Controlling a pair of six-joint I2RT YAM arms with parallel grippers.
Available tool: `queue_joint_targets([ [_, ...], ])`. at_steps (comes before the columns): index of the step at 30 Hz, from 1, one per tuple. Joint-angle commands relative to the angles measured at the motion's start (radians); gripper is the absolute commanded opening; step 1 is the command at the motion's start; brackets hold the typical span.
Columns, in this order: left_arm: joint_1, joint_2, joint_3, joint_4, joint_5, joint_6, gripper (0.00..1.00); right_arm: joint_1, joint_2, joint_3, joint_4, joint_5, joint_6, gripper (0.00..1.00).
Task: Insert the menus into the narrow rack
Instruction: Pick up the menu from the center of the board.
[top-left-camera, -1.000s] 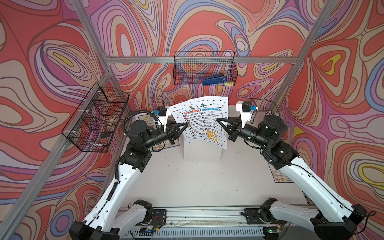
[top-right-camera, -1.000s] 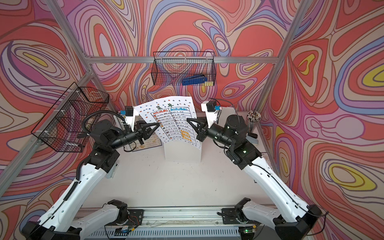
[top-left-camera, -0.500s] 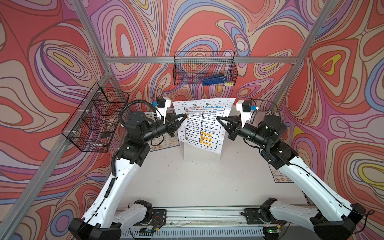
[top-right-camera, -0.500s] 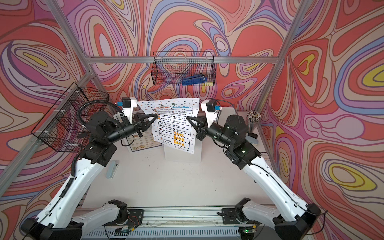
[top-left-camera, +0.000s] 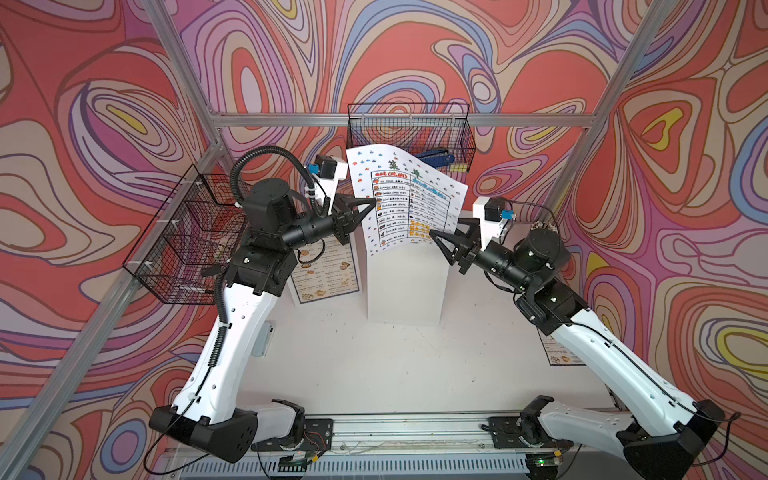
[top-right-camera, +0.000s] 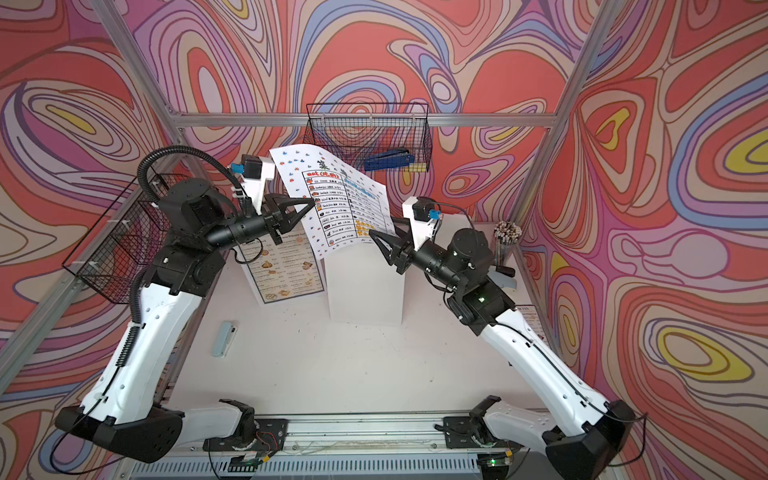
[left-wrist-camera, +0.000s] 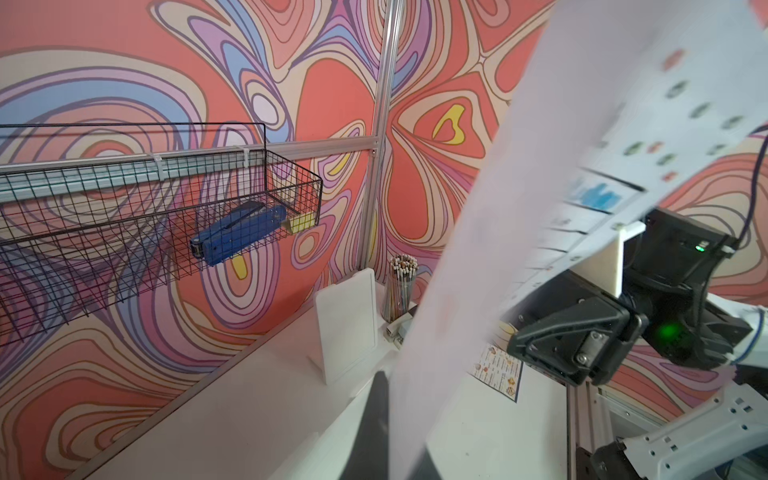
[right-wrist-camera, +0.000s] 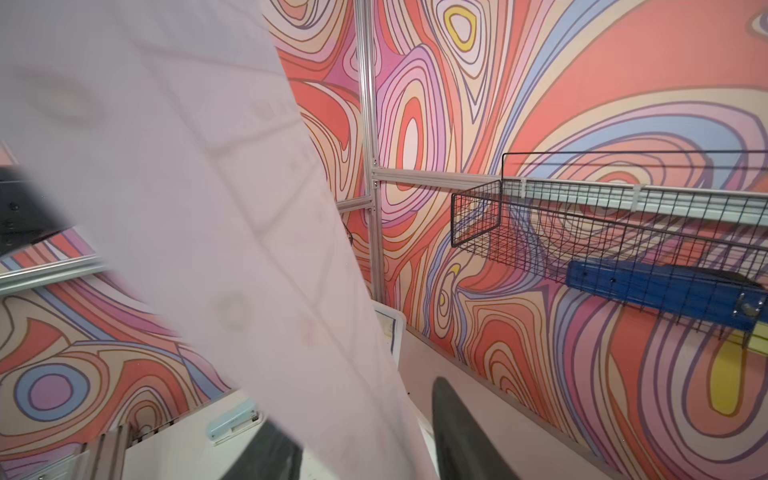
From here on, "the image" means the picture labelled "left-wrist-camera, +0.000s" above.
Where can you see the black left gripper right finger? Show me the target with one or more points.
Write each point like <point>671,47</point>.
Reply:
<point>425,468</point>

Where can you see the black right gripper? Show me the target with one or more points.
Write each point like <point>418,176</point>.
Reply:
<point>576,324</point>

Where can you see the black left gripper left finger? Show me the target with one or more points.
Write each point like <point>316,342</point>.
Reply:
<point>369,455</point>

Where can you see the hand-drawn colourful menu sheet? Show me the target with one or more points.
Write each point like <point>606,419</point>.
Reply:
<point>621,102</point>

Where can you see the white board right panel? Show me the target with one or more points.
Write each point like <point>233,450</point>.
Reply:
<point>347,324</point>

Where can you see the clear pencil holder cup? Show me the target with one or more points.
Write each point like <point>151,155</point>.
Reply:
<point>401,272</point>

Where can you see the yellow item in basket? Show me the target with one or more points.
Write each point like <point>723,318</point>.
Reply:
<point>299,223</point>

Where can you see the blue stapler in basket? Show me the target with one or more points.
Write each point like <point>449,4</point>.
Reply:
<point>243,226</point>

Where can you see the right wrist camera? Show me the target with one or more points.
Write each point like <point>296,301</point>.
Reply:
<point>602,264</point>

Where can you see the black wire basket back wall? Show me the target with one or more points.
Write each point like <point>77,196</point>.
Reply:
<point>79,236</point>

